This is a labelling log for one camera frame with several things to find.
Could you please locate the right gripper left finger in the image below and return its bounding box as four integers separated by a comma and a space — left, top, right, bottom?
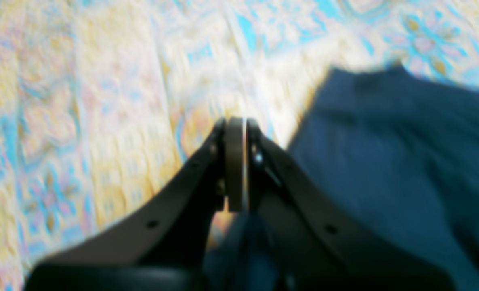
25, 118, 244, 291

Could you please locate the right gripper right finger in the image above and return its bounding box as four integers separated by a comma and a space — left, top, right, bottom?
245, 118, 454, 291

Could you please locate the dark navy t-shirt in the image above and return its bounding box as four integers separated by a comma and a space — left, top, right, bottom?
203, 66, 479, 291

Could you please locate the colourful patterned tablecloth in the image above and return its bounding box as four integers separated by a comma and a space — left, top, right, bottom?
0, 0, 479, 291

